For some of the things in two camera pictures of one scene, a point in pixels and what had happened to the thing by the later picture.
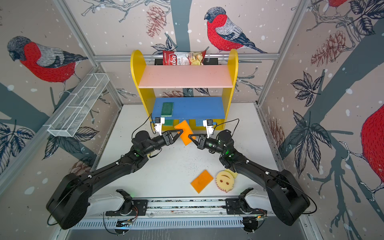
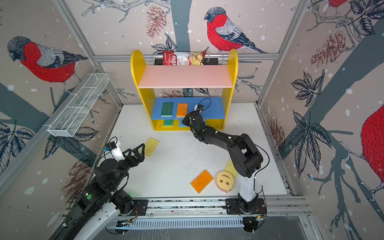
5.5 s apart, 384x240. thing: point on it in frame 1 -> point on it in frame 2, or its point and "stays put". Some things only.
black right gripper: [203, 142] -> [186, 119]
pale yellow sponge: [187, 131] -> [182, 110]
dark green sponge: [167, 109] stays put
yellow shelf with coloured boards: [148, 77] stays put
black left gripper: [166, 136] -> [139, 157]
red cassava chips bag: [172, 58] stays put
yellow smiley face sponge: [225, 180] stays put
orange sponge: [201, 182] stays put
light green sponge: [169, 122] stays put
